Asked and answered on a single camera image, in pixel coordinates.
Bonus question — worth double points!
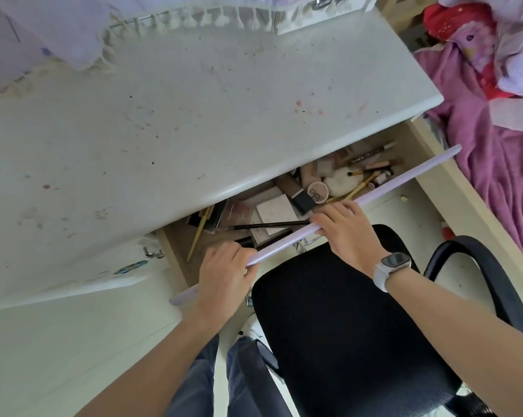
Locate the person's left hand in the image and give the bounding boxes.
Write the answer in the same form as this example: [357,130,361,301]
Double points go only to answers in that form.
[187,242,260,326]

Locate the person's right hand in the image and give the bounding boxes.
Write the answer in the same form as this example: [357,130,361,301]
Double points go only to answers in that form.
[309,200,386,275]

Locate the white powder puff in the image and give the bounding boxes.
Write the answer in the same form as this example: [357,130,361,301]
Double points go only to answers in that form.
[323,167,359,198]

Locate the wooden drawer lilac front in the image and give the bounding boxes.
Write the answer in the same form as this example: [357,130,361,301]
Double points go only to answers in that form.
[155,121,463,307]

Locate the cream gold tube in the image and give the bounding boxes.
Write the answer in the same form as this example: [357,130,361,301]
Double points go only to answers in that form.
[365,158,404,170]

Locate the silver square palette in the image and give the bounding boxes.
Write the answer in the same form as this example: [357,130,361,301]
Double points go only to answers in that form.
[255,193,304,237]

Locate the person's right forearm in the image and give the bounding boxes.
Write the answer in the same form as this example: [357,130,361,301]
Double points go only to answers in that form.
[387,269,523,417]

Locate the person's left forearm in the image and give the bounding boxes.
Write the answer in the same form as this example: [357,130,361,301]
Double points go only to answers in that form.
[77,310,227,417]

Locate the person's blue jeans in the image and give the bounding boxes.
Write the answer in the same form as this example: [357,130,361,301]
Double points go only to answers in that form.
[165,334,271,417]

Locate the white smartwatch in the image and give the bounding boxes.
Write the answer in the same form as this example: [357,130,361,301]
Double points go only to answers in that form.
[373,251,413,294]

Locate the black office chair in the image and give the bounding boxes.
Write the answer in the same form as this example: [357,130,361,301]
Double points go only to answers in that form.
[237,224,523,417]

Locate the blue cabinet sticker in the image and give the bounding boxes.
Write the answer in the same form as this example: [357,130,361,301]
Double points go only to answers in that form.
[113,259,150,276]

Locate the white table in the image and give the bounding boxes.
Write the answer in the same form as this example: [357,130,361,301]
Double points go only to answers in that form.
[0,8,444,417]

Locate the magenta bed sheet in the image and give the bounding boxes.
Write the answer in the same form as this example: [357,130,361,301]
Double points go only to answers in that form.
[413,38,523,274]

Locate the red pink patterned garment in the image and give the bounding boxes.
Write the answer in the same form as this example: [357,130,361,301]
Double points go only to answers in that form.
[422,2,518,100]

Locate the lilac clothing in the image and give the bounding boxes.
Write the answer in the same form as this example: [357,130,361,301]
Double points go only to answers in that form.
[437,0,523,98]

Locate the lilac cartoon cloth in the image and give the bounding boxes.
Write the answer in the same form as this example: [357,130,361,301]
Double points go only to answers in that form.
[0,0,314,98]

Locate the wooden bed frame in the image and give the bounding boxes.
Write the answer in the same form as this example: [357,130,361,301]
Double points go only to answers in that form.
[381,0,523,300]

